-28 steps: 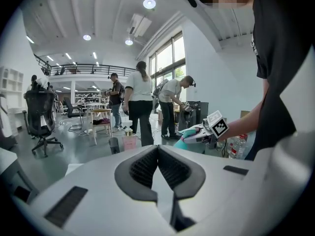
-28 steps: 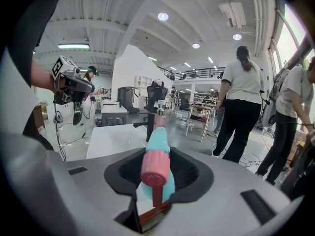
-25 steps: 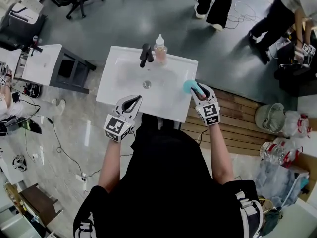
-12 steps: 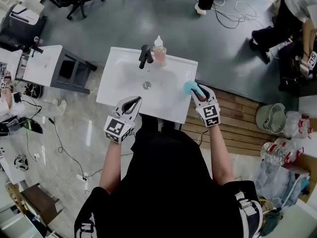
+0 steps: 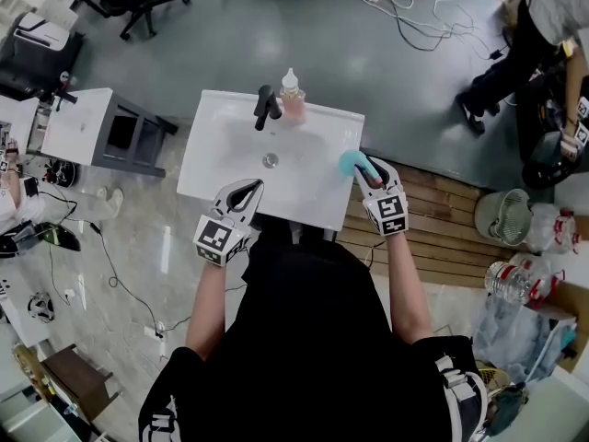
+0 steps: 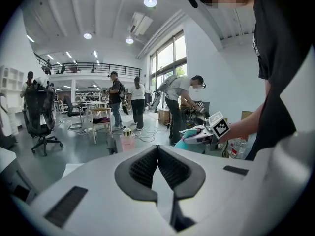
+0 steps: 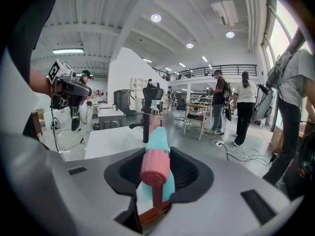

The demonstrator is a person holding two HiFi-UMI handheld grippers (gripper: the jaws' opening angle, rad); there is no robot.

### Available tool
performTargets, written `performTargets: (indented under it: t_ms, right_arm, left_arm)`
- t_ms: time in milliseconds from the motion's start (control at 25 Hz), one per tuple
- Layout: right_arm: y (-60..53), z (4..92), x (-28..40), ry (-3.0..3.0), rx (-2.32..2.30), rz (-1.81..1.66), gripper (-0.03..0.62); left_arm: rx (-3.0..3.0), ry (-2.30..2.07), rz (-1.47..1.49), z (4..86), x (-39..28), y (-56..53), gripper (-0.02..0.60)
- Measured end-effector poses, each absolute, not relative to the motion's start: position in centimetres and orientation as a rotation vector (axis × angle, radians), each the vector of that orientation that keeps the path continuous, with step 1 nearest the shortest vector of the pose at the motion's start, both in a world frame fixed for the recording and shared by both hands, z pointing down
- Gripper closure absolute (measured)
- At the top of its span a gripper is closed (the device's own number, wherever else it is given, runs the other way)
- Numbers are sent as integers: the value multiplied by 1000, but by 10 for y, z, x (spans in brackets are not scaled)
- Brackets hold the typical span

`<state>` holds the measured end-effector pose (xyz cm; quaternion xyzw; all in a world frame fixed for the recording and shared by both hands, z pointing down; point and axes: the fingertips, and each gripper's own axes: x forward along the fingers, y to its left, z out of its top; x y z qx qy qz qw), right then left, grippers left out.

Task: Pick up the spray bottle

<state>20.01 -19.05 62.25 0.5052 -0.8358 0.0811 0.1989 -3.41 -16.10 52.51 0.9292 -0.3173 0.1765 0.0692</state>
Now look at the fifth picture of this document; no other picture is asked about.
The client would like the black faucet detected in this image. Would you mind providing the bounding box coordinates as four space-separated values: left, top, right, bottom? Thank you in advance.
253 84 283 132

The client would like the dark green bag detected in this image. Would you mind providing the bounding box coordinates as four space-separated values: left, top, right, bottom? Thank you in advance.
486 381 529 437

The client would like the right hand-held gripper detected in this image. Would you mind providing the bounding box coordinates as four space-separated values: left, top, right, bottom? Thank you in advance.
352 156 410 238

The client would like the long black floor cable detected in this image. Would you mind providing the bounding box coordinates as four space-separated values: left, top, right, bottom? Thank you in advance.
39 186 249 340

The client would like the white ceramic sink basin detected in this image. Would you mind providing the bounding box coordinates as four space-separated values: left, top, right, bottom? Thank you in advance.
176 88 366 232

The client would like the clear plastic bottle red label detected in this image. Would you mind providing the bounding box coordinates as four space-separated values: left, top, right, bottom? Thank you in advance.
527 204 580 255
484 254 561 313

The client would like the white cabinet with dark frame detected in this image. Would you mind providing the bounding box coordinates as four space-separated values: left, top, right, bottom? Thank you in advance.
40 87 179 179

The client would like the white floor cable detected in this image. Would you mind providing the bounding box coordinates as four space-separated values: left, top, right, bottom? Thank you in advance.
330 0 521 59

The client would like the yellow racket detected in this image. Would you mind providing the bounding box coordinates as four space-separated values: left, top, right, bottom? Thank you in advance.
475 360 513 398

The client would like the pink spray bottle white cap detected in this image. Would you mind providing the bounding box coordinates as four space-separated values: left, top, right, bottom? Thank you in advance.
279 66 308 127

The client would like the cardboard box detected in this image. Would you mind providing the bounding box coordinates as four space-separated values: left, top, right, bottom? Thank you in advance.
533 227 589 375

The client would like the white and black printer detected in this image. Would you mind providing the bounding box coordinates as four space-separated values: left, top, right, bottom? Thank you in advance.
11 11 74 53

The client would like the pale green fan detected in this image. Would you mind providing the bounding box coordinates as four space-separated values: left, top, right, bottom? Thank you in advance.
473 188 534 249

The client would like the brown wooden stool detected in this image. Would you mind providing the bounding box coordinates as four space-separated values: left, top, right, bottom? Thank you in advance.
40 343 124 428

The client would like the black and white headset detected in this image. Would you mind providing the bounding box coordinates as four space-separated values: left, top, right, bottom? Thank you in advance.
26 291 57 324

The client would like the clear plastic bag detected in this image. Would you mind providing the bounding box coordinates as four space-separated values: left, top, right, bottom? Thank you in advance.
471 292 577 382

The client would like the wooden slat platform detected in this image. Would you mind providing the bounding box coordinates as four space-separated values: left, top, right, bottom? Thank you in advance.
337 157 524 289

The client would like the person's right forearm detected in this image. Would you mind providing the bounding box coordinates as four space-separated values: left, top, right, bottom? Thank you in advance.
384 231 436 345

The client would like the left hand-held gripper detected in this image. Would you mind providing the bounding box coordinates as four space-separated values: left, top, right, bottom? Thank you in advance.
192 178 266 269

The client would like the person's left forearm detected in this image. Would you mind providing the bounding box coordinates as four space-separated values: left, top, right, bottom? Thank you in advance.
183 259 230 363

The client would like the person's black clothing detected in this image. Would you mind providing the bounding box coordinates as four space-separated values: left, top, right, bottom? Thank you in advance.
137 213 490 442

